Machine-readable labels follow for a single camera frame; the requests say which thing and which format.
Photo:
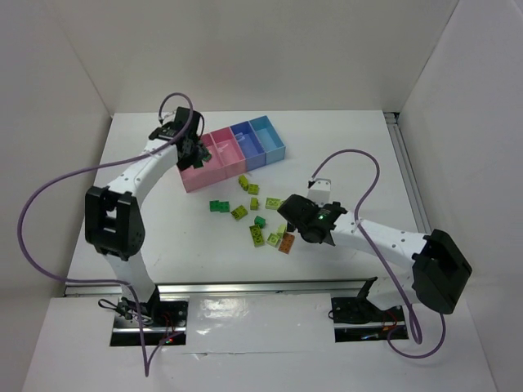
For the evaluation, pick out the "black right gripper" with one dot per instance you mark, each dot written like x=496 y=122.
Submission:
x=290 y=205

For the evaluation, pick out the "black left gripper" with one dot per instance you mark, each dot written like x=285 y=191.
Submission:
x=189 y=154

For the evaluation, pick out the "pale green small lego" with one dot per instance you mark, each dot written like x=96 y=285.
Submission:
x=281 y=229

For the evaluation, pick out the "orange lego plate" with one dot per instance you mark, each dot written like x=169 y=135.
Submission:
x=286 y=243

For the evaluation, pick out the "pale green square lego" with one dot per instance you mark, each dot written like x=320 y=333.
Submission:
x=273 y=240

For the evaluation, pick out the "pale green lego brick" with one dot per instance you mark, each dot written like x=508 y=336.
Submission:
x=273 y=203

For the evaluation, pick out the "dark green lego brick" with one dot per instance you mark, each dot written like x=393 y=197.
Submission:
x=260 y=222

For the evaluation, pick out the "pale green long lego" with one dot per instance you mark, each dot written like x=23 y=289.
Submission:
x=256 y=234

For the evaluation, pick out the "yellow-green lego brick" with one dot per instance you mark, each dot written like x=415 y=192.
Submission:
x=254 y=204
x=243 y=182
x=239 y=213

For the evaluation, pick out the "yellow-green small lego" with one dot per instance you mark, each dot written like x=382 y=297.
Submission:
x=253 y=189

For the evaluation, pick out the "dark green double lego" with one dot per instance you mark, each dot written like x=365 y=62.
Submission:
x=219 y=206

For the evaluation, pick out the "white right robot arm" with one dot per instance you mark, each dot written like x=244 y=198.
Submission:
x=436 y=270

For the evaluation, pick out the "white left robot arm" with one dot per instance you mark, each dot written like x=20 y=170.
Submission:
x=113 y=221

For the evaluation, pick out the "large pink bin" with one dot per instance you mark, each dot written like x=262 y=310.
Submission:
x=211 y=172

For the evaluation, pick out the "small pink bin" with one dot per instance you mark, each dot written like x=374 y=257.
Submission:
x=229 y=152

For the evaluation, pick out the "purple-blue bin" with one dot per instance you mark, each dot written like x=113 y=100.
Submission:
x=251 y=147

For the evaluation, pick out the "light blue bin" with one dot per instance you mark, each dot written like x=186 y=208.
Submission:
x=269 y=138

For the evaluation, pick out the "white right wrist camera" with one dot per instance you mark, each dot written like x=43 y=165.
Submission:
x=319 y=190

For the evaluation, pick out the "aluminium front rail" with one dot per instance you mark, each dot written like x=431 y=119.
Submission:
x=329 y=285

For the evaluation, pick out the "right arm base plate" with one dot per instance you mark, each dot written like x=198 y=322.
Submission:
x=357 y=320

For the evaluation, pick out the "aluminium side rail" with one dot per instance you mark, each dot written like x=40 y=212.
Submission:
x=406 y=169

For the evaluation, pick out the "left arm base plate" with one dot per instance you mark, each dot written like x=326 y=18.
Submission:
x=168 y=323

